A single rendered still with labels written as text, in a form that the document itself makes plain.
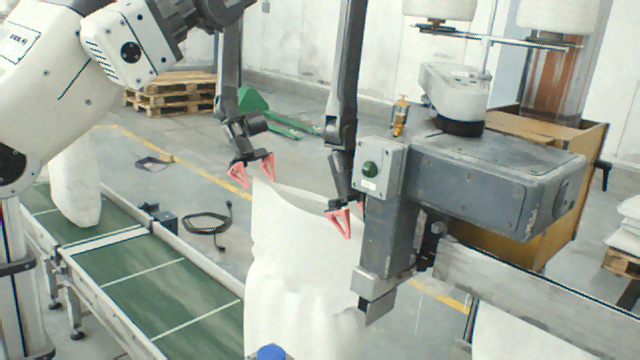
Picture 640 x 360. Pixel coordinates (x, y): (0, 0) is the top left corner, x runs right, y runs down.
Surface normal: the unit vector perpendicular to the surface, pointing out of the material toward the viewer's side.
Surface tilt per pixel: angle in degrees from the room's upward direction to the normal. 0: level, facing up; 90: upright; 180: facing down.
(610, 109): 90
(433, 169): 90
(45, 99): 115
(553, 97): 90
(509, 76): 90
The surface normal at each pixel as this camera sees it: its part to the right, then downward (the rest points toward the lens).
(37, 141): 0.28, 0.72
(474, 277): -0.69, 0.19
